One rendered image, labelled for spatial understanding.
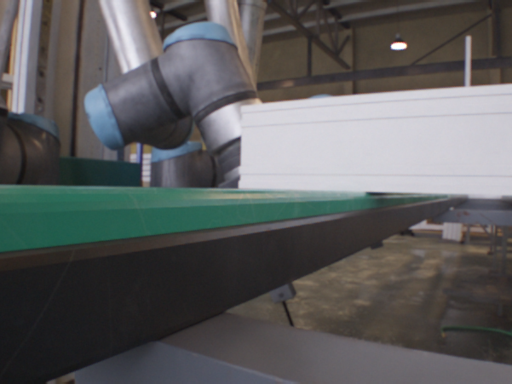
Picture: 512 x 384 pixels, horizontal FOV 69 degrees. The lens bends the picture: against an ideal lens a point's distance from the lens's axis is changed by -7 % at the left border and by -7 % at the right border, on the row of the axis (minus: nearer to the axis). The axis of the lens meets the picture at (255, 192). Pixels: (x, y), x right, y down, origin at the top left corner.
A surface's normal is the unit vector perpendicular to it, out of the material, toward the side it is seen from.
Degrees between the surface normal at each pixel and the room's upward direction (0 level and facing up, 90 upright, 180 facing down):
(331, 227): 90
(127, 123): 130
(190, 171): 90
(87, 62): 90
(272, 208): 90
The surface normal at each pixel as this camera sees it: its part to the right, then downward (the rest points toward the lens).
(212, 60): 0.16, -0.11
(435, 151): -0.52, 0.00
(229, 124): -0.14, 0.03
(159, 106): 0.16, 0.57
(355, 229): 0.86, 0.03
